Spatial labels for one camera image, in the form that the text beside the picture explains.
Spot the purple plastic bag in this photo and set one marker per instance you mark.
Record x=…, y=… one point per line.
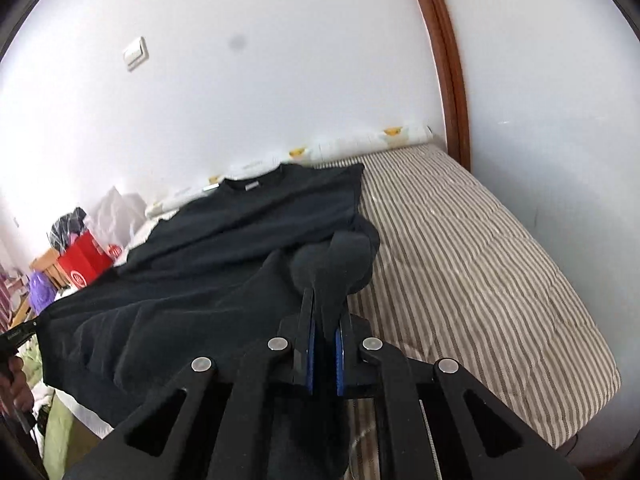
x=41, y=290

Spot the white plastic bag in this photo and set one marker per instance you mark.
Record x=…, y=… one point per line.
x=117, y=217

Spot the striped bed mattress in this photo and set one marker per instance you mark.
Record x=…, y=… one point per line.
x=450, y=270

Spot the red paper shopping bag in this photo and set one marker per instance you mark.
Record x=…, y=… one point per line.
x=82, y=262

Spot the person's left hand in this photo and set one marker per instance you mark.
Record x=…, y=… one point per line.
x=17, y=385

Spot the black long-sleeve sweatshirt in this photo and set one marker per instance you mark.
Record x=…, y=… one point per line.
x=200, y=260

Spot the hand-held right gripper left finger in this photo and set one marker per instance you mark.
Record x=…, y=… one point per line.
x=310, y=360

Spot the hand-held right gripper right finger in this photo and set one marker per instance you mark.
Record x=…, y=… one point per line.
x=340, y=360

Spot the white wall light switch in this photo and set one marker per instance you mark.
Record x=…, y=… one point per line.
x=135, y=53

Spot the rolled white yellow-print mat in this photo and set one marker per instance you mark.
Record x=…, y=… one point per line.
x=350, y=142

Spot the light green cloth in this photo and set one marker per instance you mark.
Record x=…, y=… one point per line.
x=62, y=440

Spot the brown wooden door frame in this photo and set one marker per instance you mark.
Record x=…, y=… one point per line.
x=445, y=60

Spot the dark plaid cloth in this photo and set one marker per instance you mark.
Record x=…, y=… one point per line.
x=70, y=225

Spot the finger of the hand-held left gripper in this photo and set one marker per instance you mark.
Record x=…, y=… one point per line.
x=22, y=332

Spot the wooden chair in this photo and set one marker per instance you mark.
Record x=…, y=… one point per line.
x=47, y=265

